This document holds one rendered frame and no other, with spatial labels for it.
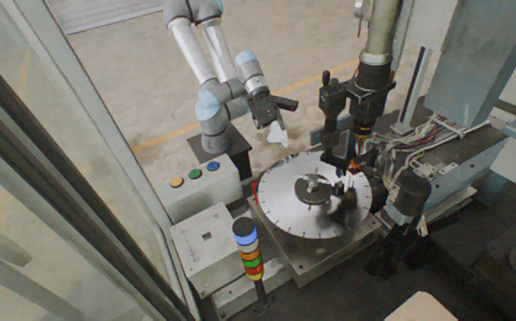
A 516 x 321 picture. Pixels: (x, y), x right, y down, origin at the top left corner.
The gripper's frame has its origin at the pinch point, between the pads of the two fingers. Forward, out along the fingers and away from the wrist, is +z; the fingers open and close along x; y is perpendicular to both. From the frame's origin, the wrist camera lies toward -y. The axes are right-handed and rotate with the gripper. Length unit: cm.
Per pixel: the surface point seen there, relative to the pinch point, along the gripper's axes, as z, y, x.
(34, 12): -23, 45, 46
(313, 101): -70, -94, -166
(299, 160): 7.2, -1.8, -0.5
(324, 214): 25.4, 1.7, 11.5
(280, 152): -26, -35, -137
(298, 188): 16.0, 4.2, 6.6
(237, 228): 20.5, 26.3, 33.4
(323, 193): 19.8, -1.2, 9.1
